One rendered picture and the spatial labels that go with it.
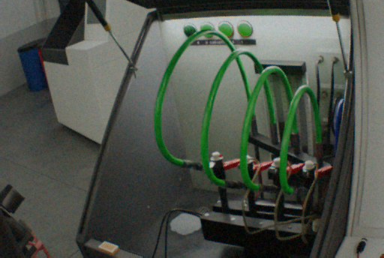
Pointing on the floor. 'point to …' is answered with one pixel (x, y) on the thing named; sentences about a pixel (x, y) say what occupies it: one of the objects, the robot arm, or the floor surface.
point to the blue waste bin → (33, 65)
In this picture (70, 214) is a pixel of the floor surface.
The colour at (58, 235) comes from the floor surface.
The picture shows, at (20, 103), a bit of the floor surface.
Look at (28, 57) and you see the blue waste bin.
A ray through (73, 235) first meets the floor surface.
